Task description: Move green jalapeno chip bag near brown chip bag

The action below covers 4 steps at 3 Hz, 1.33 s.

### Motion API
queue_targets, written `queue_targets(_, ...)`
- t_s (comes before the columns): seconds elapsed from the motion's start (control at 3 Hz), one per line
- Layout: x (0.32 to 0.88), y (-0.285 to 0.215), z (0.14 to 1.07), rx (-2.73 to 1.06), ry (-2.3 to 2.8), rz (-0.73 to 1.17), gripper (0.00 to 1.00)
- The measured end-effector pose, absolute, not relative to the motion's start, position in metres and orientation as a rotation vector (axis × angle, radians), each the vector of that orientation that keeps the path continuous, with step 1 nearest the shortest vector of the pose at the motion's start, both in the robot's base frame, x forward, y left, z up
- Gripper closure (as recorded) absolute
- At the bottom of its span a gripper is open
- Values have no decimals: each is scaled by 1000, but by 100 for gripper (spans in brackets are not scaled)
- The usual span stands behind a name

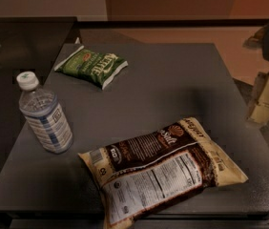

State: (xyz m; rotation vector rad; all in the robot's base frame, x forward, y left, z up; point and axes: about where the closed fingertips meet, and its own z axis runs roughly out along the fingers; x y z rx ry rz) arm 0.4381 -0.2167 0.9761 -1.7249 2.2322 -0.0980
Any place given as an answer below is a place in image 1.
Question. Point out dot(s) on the clear plastic water bottle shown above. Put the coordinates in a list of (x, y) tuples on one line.
[(44, 114)]

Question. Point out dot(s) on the cardboard box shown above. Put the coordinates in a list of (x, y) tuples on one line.
[(258, 107)]

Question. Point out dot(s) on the green jalapeno chip bag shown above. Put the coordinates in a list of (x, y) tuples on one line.
[(95, 67)]

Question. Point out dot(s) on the brown chip bag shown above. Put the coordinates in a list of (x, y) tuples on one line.
[(145, 174)]

